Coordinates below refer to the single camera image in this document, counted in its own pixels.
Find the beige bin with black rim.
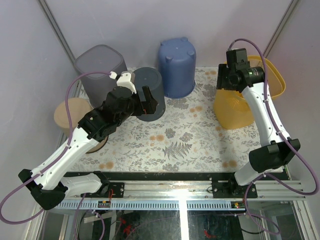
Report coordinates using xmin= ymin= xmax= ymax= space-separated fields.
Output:
xmin=53 ymin=97 xmax=108 ymax=154

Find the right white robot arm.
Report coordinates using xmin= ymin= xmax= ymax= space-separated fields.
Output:
xmin=216 ymin=48 xmax=301 ymax=198

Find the grey mesh waste basket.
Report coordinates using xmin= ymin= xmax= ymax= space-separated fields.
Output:
xmin=74 ymin=44 xmax=128 ymax=108

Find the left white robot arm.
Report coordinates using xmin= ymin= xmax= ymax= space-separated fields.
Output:
xmin=18 ymin=86 xmax=158 ymax=210

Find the blue plastic bucket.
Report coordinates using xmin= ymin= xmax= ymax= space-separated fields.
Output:
xmin=157 ymin=36 xmax=197 ymax=99

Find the floral table cloth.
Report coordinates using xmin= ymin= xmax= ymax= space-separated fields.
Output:
xmin=72 ymin=67 xmax=260 ymax=173

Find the yellow mesh waste basket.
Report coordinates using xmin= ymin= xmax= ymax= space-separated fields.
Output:
xmin=213 ymin=59 xmax=286 ymax=130

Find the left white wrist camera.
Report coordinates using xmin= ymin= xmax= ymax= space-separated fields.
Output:
xmin=109 ymin=71 xmax=137 ymax=94

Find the aluminium mounting rail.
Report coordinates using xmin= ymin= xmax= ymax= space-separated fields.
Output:
xmin=51 ymin=180 xmax=306 ymax=211

